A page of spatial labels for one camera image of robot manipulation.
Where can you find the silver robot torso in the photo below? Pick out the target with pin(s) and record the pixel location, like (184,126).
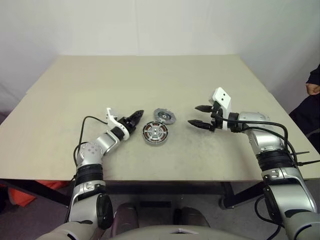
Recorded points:
(180,235)

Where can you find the black zip tie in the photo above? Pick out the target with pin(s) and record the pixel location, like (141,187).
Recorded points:
(306,163)
(302,152)

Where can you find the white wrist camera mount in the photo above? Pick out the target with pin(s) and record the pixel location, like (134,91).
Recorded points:
(110,116)
(222,98)

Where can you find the grey motor rotor cap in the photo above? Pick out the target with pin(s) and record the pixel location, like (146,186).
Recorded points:
(163,116)

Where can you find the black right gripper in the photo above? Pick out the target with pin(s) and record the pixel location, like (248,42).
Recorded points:
(216,122)

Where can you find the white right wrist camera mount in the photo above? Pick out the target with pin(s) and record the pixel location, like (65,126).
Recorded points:
(222,98)

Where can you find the bare person hand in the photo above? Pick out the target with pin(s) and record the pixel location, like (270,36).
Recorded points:
(313,89)

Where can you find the silver motor stator copper coils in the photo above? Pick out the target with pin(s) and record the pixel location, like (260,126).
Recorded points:
(150,143)

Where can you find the black table frame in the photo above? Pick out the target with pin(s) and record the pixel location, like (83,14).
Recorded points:
(162,183)

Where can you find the orange object under table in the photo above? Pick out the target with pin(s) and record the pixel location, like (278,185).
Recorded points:
(20,197)

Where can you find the dark rounded shape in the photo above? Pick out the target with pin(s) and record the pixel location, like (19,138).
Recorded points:
(191,217)
(126,217)

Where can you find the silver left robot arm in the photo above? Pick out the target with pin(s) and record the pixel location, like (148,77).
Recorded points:
(91,151)

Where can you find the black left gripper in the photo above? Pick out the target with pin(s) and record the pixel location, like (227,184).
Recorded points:
(127,123)

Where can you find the person in dark clothes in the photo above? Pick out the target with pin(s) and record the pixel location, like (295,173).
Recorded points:
(310,112)

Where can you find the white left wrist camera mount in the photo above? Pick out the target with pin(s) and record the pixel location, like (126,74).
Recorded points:
(110,116)

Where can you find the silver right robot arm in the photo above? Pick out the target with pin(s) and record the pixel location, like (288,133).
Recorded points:
(262,140)

